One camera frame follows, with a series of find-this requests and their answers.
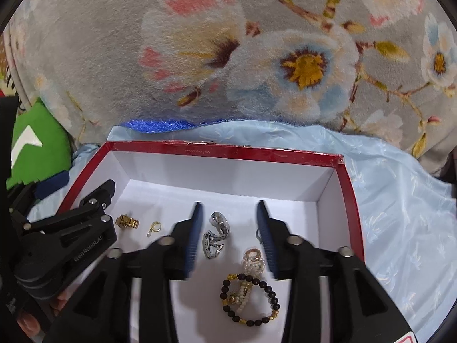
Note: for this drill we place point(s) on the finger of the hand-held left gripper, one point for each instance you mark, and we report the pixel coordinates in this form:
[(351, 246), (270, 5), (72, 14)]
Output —
[(82, 253), (96, 198)]

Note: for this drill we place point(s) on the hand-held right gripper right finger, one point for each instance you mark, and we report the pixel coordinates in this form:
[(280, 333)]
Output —
[(268, 243)]

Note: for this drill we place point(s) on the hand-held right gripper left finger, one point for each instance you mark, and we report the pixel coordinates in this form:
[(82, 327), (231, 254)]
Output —
[(192, 243)]

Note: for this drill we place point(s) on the silver wristwatch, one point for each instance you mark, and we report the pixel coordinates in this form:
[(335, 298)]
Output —
[(217, 221)]

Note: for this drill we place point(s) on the gold hoop earring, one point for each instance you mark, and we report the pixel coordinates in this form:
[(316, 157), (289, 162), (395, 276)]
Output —
[(155, 225)]

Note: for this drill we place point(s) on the red jewelry box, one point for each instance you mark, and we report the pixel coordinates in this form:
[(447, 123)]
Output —
[(228, 171)]

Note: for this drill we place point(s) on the person's left hand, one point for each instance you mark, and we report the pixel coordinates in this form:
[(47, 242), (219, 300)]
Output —
[(28, 323)]

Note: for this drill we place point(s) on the dark blue object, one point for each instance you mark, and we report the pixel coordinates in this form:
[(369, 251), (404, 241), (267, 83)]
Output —
[(53, 184)]

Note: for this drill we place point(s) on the green pillow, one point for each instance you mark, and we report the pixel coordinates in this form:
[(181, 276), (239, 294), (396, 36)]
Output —
[(39, 143)]

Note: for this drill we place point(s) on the grey floral blanket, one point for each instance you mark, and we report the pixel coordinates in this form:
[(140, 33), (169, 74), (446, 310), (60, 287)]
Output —
[(228, 50)]

